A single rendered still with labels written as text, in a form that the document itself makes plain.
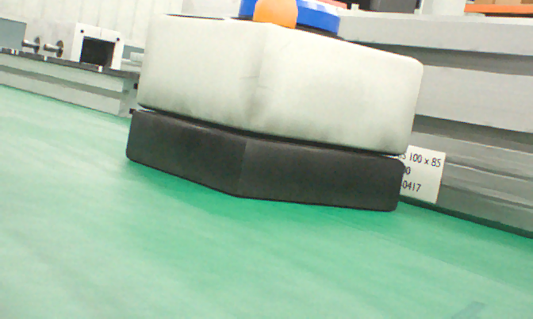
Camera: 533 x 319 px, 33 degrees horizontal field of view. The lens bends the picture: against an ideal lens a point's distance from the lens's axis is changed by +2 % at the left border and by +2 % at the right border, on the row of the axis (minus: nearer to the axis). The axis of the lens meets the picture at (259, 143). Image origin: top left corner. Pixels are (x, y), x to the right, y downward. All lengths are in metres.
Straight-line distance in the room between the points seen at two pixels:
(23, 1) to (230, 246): 11.78
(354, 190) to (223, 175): 0.06
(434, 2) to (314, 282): 8.76
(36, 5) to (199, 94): 11.69
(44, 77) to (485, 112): 0.51
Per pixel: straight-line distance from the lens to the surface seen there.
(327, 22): 0.34
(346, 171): 0.33
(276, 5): 0.30
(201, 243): 0.20
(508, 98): 0.38
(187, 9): 0.57
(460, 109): 0.39
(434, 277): 0.22
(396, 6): 0.79
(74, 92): 0.75
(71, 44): 1.47
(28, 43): 1.61
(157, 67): 0.35
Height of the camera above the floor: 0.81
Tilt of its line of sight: 3 degrees down
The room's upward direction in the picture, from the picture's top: 11 degrees clockwise
